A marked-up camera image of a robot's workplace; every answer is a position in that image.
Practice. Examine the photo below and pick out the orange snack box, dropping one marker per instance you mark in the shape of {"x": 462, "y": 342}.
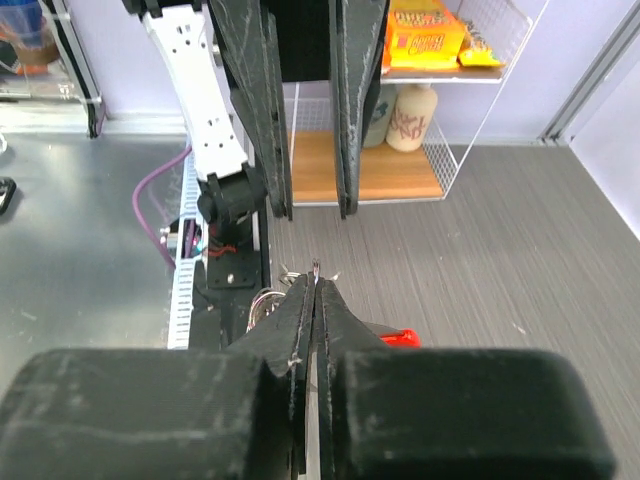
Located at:
{"x": 421, "y": 35}

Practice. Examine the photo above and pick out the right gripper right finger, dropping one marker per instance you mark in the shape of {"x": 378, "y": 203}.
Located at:
{"x": 448, "y": 413}

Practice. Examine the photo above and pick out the white slotted cable duct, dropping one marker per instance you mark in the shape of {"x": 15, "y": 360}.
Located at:
{"x": 182, "y": 286}

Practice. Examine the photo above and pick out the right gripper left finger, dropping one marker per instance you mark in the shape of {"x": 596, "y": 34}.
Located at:
{"x": 238, "y": 413}

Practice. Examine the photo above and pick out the white wire shelf rack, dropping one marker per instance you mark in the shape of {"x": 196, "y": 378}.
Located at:
{"x": 428, "y": 173}

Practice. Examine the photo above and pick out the yellow snack packet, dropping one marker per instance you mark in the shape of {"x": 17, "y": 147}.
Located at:
{"x": 475, "y": 52}

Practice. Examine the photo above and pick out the white paper towel roll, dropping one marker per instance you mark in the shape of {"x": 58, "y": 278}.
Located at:
{"x": 413, "y": 112}

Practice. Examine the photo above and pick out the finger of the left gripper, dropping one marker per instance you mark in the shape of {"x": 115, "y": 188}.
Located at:
{"x": 246, "y": 34}
{"x": 357, "y": 34}

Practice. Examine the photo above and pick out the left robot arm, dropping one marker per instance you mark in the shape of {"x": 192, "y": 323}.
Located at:
{"x": 227, "y": 167}

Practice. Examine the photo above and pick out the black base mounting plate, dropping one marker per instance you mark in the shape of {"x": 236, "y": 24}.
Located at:
{"x": 228, "y": 275}

